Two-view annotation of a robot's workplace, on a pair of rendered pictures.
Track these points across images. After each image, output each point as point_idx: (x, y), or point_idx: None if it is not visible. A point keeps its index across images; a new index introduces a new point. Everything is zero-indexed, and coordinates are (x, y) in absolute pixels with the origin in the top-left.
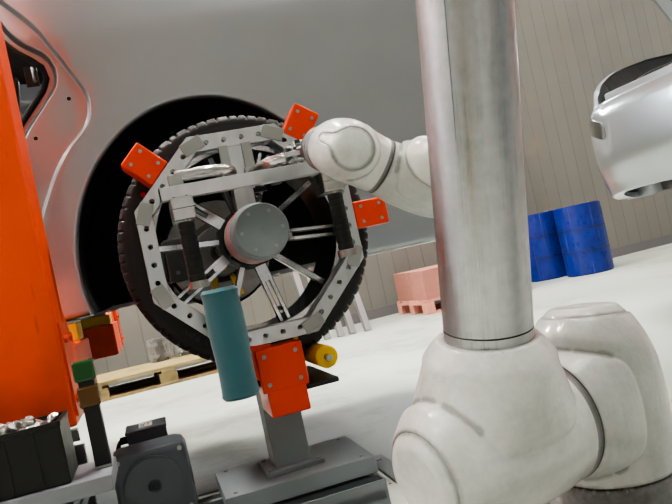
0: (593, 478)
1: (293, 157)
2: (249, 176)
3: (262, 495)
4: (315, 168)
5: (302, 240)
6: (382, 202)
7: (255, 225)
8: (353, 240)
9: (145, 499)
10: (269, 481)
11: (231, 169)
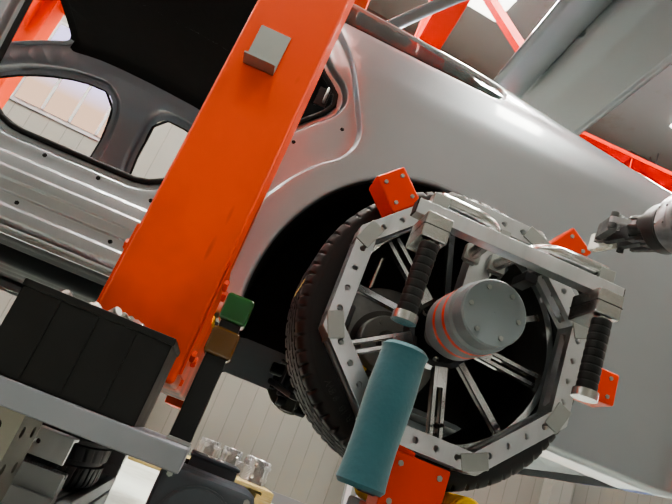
0: None
1: (618, 227)
2: (518, 245)
3: None
4: (668, 236)
5: (454, 395)
6: (615, 381)
7: (490, 303)
8: (562, 401)
9: None
10: None
11: (499, 230)
